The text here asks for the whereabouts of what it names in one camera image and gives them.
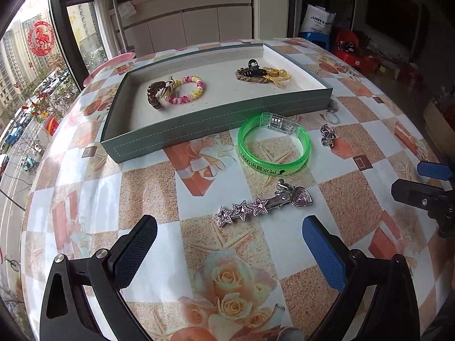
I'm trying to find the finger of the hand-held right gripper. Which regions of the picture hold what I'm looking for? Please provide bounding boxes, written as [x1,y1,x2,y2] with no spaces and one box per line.
[390,178,455,215]
[417,161,453,181]

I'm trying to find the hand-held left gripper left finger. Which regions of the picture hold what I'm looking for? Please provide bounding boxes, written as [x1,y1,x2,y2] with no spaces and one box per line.
[39,214,158,341]

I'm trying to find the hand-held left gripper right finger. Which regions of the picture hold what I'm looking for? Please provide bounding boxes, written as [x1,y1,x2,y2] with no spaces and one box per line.
[301,215,421,341]

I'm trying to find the silver star hair clip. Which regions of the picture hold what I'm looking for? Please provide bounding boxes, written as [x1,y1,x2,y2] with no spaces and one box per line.
[213,199,289,228]

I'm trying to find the brown bead bracelet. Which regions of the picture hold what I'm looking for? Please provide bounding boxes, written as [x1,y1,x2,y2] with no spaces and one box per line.
[147,77,182,109]

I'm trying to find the pink yellow beaded bracelet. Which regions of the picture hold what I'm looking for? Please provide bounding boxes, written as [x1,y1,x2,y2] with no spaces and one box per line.
[167,75,206,105]

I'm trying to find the yellow hair tie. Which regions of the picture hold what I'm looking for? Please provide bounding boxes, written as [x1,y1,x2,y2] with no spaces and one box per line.
[265,67,293,87]

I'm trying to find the grey-green jewelry tray box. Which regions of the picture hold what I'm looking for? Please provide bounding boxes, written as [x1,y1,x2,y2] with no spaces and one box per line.
[100,41,334,164]

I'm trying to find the braided tan bracelet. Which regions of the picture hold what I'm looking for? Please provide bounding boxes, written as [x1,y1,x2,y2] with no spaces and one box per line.
[235,67,271,85]

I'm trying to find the black hair claw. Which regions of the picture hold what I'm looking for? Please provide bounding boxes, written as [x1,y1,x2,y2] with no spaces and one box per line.
[247,58,268,78]

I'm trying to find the silver heart charm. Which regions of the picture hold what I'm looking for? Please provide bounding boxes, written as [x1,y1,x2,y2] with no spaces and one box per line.
[277,179,314,209]

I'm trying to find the small silver charm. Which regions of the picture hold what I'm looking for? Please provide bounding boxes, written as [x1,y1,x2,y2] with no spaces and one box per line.
[320,124,335,147]

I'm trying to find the red toy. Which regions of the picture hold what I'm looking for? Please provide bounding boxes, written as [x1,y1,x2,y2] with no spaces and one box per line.
[329,28,378,75]

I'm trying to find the blue plastic stool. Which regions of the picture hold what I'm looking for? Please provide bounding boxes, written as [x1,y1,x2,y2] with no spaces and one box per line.
[298,31,329,49]

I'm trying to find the white shopping bag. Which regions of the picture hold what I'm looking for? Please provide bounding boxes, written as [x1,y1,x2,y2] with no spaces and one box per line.
[299,3,337,36]

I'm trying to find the red paper-cut window decoration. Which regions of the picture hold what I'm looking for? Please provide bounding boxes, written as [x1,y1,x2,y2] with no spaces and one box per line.
[28,21,56,57]

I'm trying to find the white cabinet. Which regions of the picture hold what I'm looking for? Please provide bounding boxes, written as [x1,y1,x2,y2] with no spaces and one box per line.
[108,0,255,58]

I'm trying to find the green translucent bracelet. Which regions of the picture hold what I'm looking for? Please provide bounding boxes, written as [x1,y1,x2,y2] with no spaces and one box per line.
[237,113,313,177]

